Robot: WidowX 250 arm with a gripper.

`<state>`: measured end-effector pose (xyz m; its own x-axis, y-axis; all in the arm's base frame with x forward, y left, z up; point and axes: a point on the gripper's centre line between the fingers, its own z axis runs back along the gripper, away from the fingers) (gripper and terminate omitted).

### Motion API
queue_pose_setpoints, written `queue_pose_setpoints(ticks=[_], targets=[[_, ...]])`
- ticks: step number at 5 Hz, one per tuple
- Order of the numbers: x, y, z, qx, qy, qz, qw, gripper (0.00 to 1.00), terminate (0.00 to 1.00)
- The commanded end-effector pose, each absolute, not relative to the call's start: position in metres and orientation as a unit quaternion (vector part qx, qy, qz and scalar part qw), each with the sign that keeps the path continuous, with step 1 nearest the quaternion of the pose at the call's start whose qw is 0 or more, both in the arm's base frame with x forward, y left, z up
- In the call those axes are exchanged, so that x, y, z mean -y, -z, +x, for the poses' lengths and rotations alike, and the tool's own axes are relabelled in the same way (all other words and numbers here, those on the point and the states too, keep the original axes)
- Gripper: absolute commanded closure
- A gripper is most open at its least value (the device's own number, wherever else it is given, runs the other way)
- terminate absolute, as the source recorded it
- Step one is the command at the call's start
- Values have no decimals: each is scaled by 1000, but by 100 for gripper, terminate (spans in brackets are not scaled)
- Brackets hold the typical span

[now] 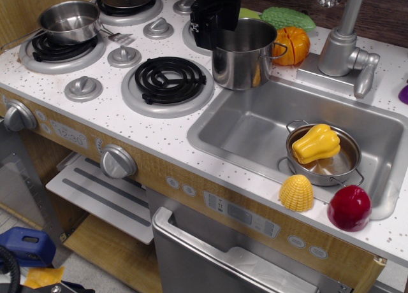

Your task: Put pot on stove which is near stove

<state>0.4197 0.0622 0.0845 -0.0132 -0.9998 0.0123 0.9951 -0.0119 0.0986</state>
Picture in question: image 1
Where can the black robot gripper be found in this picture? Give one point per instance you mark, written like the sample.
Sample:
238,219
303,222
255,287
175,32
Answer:
208,17

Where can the tall steel pot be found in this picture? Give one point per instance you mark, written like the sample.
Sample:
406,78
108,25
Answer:
243,58

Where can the grey stove top knob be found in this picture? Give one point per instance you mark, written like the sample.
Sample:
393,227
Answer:
83,89
158,29
124,57
183,7

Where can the green plastic plate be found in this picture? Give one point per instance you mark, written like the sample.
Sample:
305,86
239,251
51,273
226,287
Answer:
247,13

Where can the green bitter gourd toy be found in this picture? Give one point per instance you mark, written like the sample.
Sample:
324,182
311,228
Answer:
281,17

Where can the orange pumpkin toy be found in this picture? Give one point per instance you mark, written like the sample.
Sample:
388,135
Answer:
291,46

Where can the front right black burner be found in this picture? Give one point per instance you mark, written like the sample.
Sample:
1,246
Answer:
169,80

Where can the black burner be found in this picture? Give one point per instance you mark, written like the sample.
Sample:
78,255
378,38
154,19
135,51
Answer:
169,80
47,50
124,12

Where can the back left black burner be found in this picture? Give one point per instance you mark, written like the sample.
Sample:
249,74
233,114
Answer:
124,12

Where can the small metal spatula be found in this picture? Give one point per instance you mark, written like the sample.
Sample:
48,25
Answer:
119,38

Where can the silver toy faucet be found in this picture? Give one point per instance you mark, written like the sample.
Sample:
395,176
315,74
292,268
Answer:
342,65

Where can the yellow bell pepper toy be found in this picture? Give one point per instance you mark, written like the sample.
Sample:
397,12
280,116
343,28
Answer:
320,142

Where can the front left black burner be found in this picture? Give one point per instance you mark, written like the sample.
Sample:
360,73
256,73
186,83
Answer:
47,50

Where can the grey oven dial right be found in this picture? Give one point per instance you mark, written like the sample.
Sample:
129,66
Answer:
116,163

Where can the grey oven dial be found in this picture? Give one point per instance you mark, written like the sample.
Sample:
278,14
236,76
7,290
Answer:
18,116
116,163

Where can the yellow corn toy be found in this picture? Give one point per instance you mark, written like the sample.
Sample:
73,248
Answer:
297,194

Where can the purple toy object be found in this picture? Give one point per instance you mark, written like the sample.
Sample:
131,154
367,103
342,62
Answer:
403,95

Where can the white oven shelf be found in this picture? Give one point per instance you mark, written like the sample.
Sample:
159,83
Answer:
121,203

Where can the grey oven dial left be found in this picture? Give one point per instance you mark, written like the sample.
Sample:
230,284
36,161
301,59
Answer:
18,116

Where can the red apple toy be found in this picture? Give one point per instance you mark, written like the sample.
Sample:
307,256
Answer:
350,209

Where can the grey dishwasher door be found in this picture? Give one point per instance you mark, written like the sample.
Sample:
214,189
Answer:
196,254

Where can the grey open oven door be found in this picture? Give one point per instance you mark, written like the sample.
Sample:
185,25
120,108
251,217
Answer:
24,200

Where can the blue clamp tool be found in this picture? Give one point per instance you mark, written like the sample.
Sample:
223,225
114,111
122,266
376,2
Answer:
31,247

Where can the yellow cloth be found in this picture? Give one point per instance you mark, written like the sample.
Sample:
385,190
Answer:
42,277

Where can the steel saucepan with handle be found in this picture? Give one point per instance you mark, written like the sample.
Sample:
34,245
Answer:
67,23

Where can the small steel two-handle pan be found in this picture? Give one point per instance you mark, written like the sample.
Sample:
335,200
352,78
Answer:
324,172

